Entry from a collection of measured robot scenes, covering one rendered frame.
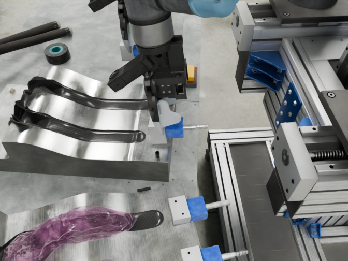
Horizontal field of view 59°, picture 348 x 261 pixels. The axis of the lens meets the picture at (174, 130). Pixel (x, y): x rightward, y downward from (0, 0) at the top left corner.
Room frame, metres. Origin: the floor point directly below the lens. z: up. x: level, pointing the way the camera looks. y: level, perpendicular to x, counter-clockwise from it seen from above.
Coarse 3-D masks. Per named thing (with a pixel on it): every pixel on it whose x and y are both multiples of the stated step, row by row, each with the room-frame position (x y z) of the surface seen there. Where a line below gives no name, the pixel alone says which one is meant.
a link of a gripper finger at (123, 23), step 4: (120, 12) 0.72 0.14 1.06; (120, 16) 0.71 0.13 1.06; (120, 20) 0.70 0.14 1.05; (124, 20) 0.70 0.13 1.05; (120, 24) 0.70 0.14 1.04; (124, 24) 0.70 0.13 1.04; (120, 28) 0.70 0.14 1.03; (124, 28) 0.70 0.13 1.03; (124, 32) 0.70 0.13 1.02; (124, 36) 0.70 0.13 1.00
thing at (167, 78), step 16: (144, 48) 0.45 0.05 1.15; (160, 48) 0.45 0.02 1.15; (176, 48) 0.46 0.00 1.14; (160, 64) 0.46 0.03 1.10; (176, 64) 0.46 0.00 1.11; (144, 80) 0.45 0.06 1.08; (160, 80) 0.44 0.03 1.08; (176, 80) 0.44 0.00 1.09; (160, 96) 0.44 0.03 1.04; (176, 96) 0.43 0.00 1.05
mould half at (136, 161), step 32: (0, 96) 0.62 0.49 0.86; (32, 96) 0.55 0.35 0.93; (96, 96) 0.60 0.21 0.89; (128, 96) 0.60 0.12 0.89; (0, 128) 0.50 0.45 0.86; (32, 128) 0.45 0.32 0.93; (96, 128) 0.49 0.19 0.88; (128, 128) 0.48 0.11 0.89; (0, 160) 0.41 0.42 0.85; (32, 160) 0.40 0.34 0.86; (64, 160) 0.40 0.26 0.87; (96, 160) 0.39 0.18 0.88; (128, 160) 0.39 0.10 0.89; (160, 160) 0.39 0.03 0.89
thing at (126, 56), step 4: (120, 44) 0.73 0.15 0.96; (120, 48) 0.73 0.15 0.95; (124, 48) 0.73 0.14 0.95; (132, 48) 0.72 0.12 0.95; (136, 48) 0.73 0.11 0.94; (124, 52) 0.73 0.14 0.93; (128, 52) 0.73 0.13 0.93; (132, 52) 0.72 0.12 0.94; (136, 52) 0.73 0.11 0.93; (124, 56) 0.73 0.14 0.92; (128, 56) 0.73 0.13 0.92; (132, 56) 0.72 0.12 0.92; (124, 60) 0.73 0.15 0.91; (128, 60) 0.73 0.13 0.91
